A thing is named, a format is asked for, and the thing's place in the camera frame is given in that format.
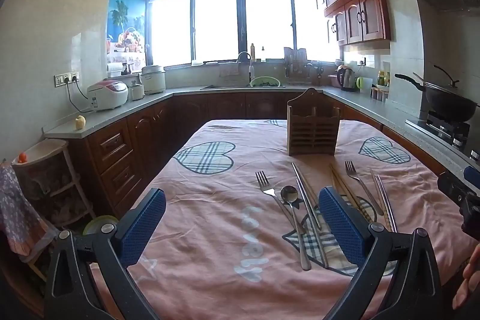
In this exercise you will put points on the metal spoon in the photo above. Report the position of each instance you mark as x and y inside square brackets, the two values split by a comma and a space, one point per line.
[288, 194]

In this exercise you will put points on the wall poster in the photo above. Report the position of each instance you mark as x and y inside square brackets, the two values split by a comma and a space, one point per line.
[125, 20]

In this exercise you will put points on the small white pot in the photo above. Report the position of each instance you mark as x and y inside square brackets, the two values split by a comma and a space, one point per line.
[136, 91]

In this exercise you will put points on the gas stove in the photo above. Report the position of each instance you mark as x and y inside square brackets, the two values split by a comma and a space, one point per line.
[446, 130]

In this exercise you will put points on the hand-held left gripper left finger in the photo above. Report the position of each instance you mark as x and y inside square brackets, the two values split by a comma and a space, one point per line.
[144, 226]

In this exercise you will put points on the metal chopstick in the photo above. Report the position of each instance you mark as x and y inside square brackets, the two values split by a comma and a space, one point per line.
[387, 200]
[305, 194]
[313, 226]
[384, 200]

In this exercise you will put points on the window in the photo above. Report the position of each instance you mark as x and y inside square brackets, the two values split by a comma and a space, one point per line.
[217, 24]

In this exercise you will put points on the metal fork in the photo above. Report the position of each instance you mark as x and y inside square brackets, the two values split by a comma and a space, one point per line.
[267, 187]
[362, 185]

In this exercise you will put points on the person's right hand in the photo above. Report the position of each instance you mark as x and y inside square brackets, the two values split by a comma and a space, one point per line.
[468, 267]

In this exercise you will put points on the wall power socket strip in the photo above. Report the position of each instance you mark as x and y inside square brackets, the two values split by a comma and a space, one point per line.
[66, 78]

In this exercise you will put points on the tall white rice cooker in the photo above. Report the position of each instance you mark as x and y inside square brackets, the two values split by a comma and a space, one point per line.
[153, 79]

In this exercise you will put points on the wooden utensil holder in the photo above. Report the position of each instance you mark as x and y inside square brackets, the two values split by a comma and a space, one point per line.
[313, 128]

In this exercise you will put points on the pink container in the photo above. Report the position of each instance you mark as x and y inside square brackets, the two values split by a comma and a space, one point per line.
[333, 81]

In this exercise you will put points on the plastic shelf rack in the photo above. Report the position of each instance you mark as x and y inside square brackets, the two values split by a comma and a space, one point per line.
[52, 177]

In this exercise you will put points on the paper towel roll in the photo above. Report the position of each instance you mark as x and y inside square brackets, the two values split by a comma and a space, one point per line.
[114, 69]

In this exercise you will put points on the green colander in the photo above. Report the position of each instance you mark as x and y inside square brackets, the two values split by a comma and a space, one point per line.
[264, 82]

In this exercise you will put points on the green plate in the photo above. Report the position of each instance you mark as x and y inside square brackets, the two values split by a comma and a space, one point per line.
[98, 226]

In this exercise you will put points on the seasoning jars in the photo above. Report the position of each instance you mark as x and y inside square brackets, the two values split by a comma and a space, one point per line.
[378, 94]

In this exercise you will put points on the electric kettle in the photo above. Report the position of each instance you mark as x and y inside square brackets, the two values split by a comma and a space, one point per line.
[347, 78]

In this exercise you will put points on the small orange item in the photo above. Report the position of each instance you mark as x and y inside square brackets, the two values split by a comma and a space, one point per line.
[23, 157]

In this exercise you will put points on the small white bottle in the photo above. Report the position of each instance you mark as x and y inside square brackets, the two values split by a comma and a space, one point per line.
[263, 55]

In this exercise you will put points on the brown bottle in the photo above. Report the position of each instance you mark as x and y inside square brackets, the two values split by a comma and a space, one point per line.
[253, 52]

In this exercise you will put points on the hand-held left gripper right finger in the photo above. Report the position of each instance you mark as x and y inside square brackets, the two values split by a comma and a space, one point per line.
[341, 226]

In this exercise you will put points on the kitchen sink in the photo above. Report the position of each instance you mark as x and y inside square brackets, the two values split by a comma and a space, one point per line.
[225, 85]

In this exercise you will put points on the red and white rice cooker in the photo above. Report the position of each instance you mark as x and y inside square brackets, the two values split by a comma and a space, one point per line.
[107, 95]

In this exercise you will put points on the white jug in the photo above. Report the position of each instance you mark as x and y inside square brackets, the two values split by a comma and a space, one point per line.
[366, 85]

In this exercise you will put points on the small wall outlet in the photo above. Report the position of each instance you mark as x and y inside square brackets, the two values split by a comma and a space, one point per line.
[362, 61]

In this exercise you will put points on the metal dish rack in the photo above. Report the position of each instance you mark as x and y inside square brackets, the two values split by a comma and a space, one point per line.
[296, 61]

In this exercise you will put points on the green cup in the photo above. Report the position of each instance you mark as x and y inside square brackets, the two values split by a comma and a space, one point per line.
[359, 84]

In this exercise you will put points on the condiment bottles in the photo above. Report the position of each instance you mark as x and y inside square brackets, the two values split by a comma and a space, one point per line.
[382, 79]

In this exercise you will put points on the metal faucet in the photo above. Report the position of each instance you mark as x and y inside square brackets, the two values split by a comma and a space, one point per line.
[250, 70]

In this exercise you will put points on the black wok with lid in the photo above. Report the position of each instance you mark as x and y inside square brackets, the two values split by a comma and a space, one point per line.
[448, 102]

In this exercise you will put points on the pink printed tablecloth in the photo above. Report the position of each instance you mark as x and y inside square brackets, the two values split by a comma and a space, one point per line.
[210, 215]

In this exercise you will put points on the yellow figurine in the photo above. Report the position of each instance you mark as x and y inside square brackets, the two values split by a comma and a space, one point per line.
[80, 122]

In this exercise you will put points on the floral cloth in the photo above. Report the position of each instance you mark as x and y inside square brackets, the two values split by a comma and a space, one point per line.
[18, 215]

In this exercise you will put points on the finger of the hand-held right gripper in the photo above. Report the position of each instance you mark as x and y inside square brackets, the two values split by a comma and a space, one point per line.
[472, 177]
[455, 190]

